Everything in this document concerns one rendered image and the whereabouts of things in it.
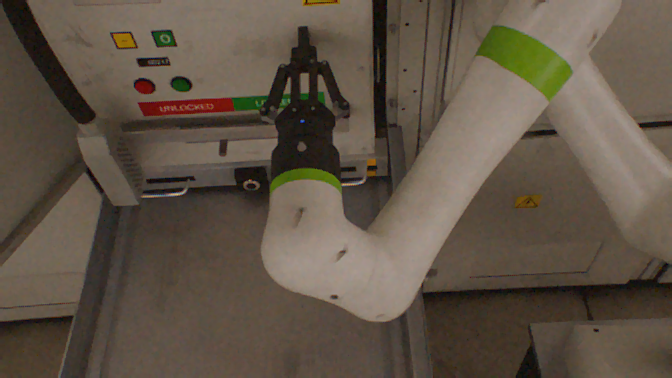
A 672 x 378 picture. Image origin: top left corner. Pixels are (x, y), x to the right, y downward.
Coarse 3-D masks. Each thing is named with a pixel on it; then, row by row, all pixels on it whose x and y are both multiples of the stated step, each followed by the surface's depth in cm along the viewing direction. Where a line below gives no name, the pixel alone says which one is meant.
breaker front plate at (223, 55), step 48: (48, 0) 92; (192, 0) 92; (240, 0) 93; (288, 0) 93; (96, 48) 99; (144, 48) 99; (192, 48) 100; (240, 48) 100; (288, 48) 100; (336, 48) 100; (96, 96) 108; (144, 96) 108; (192, 96) 108; (240, 96) 108; (144, 144) 118; (192, 144) 118; (240, 144) 119; (336, 144) 120
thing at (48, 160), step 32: (0, 32) 110; (0, 64) 112; (32, 64) 118; (0, 96) 114; (32, 96) 120; (0, 128) 116; (32, 128) 122; (64, 128) 130; (0, 160) 118; (32, 160) 125; (64, 160) 133; (0, 192) 120; (32, 192) 127; (64, 192) 131; (0, 224) 123; (32, 224) 126; (0, 256) 122
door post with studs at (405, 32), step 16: (400, 0) 110; (416, 0) 110; (400, 16) 113; (416, 16) 113; (400, 32) 115; (416, 32) 116; (400, 48) 118; (416, 48) 119; (400, 64) 122; (416, 64) 122; (400, 80) 125; (416, 80) 125; (400, 96) 129; (416, 96) 129; (400, 112) 133; (416, 112) 133; (416, 128) 137
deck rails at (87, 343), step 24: (384, 192) 126; (120, 216) 126; (96, 240) 117; (120, 240) 123; (96, 264) 116; (120, 264) 120; (96, 288) 116; (96, 312) 115; (408, 312) 104; (72, 336) 106; (96, 336) 112; (408, 336) 105; (72, 360) 106; (96, 360) 110; (408, 360) 106
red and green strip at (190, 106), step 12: (252, 96) 108; (264, 96) 109; (288, 96) 109; (144, 108) 110; (156, 108) 110; (168, 108) 110; (180, 108) 110; (192, 108) 110; (204, 108) 110; (216, 108) 111; (228, 108) 111; (240, 108) 111; (252, 108) 111
